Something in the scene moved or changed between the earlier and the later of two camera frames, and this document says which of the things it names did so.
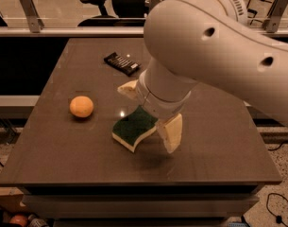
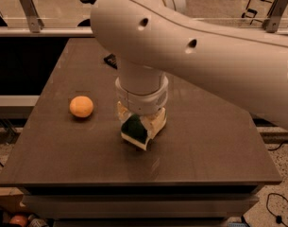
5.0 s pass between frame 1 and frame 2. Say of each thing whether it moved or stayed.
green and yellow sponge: moved
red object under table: stayed
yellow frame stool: stayed
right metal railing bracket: stayed
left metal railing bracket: stayed
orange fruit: stayed
